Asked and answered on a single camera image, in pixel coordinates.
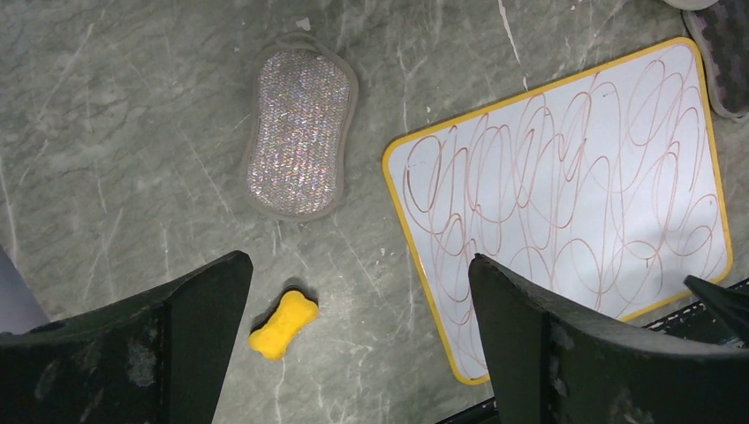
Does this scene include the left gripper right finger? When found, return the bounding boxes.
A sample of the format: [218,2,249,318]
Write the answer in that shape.
[468,254,748,423]

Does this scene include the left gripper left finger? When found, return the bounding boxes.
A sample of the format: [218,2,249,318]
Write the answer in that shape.
[1,251,253,423]

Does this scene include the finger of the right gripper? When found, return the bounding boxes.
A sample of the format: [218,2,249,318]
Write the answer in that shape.
[684,276,748,343]

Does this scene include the yellow framed whiteboard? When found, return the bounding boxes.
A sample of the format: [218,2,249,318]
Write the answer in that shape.
[382,37,733,385]

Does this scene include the dark brown scrubbing pad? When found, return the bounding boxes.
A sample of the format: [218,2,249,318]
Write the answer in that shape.
[683,0,748,121]

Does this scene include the grey mesh scrubbing pad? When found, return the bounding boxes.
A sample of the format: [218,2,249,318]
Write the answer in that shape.
[663,0,718,11]

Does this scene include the yellow bone shaped sponge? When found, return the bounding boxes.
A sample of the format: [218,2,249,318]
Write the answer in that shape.
[248,289,319,360]

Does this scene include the grey scrubbing pad left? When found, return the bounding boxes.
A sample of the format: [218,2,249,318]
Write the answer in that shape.
[239,32,359,222]

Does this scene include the black aluminium base frame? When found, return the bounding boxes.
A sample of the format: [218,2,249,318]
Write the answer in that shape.
[438,301,745,424]

